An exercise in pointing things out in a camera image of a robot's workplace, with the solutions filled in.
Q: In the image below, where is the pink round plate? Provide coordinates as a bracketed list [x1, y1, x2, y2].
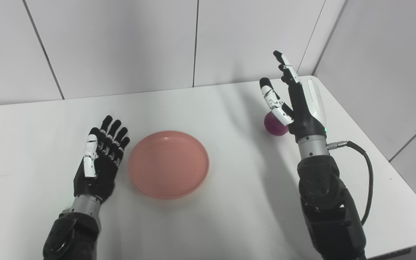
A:
[128, 130, 210, 200]

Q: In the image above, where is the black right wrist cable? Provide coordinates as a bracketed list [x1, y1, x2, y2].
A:
[326, 140, 374, 226]

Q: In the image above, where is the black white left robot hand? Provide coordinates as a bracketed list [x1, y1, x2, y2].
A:
[73, 115, 131, 204]

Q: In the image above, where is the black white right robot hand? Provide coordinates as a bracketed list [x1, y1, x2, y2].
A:
[259, 50, 328, 143]

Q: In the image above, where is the purple red onion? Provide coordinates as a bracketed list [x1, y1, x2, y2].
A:
[264, 111, 289, 137]

